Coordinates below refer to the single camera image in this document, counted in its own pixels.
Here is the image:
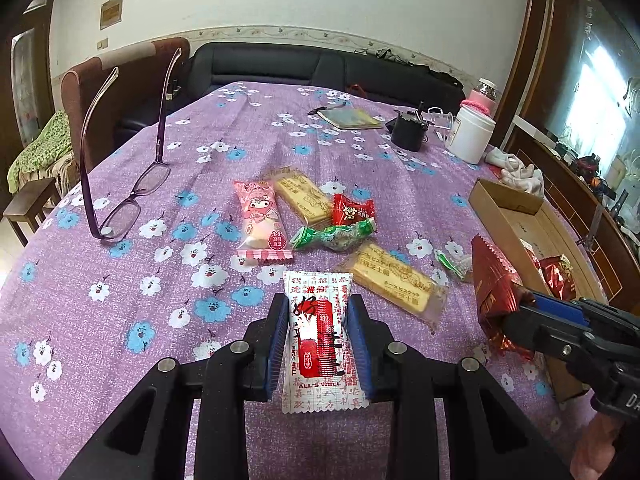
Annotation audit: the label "wooden stool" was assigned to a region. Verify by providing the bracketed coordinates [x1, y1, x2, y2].
[2, 177, 61, 246]

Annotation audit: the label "gold wall plaque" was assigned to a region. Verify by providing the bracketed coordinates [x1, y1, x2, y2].
[99, 0, 124, 30]

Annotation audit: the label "clear glass cup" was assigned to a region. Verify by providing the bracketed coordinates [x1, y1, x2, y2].
[425, 107, 456, 133]

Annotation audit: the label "cardboard box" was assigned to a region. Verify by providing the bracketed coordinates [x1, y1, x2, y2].
[469, 178, 608, 403]

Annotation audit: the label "shiny glass pane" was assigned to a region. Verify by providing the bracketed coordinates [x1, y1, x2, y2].
[545, 0, 640, 171]

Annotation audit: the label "yellow biscuit packet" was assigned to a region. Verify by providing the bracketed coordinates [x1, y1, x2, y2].
[340, 242, 448, 333]
[265, 167, 336, 226]

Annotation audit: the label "black orange gadget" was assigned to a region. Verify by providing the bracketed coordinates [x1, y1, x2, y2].
[575, 155, 618, 196]

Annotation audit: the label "brown armchair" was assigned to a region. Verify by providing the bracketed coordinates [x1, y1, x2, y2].
[61, 37, 191, 196]

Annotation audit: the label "wooden glass door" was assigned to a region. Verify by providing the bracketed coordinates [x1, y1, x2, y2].
[0, 0, 56, 201]

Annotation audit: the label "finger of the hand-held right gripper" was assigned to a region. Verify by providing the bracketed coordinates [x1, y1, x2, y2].
[520, 287, 588, 330]
[502, 305, 593, 363]

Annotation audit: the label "white red snack packet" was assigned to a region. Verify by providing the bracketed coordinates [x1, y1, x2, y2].
[281, 270, 370, 413]

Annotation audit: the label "green patterned cloth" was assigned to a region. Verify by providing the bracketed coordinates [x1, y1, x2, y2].
[7, 110, 73, 193]

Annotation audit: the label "pink sleeved bottle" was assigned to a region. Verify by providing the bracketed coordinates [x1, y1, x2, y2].
[461, 78, 502, 118]

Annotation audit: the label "wooden sideboard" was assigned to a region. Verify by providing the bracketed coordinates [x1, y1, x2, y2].
[500, 115, 640, 311]

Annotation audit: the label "white crumpled cloth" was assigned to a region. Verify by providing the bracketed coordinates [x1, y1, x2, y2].
[485, 145, 545, 198]

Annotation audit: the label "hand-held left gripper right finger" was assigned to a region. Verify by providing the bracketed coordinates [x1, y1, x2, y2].
[346, 294, 571, 480]

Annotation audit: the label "yellow green notebook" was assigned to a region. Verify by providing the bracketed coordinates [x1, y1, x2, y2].
[318, 106, 385, 131]

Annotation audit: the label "white jar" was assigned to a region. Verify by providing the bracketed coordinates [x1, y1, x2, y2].
[445, 105, 497, 164]

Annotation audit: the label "purple eyeglasses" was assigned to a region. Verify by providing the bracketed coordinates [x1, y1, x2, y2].
[75, 48, 183, 242]

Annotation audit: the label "pink marshmallow packet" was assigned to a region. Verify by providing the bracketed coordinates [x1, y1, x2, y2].
[233, 178, 294, 265]

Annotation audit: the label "black leather sofa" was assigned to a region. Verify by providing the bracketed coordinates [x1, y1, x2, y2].
[117, 42, 466, 131]

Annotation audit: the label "person's right hand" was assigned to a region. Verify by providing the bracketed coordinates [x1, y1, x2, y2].
[571, 411, 620, 480]

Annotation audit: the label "green twisted candy packet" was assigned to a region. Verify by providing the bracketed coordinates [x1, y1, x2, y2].
[290, 217, 377, 252]

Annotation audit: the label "black cup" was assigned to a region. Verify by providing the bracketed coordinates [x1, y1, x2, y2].
[391, 110, 430, 152]

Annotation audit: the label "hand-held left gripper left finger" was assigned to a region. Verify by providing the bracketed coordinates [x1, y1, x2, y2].
[60, 292, 291, 480]

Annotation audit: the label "small red candy packet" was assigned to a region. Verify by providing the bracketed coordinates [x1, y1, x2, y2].
[332, 194, 376, 227]

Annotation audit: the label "small green candy packet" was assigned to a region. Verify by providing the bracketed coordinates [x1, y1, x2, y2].
[434, 250, 475, 282]

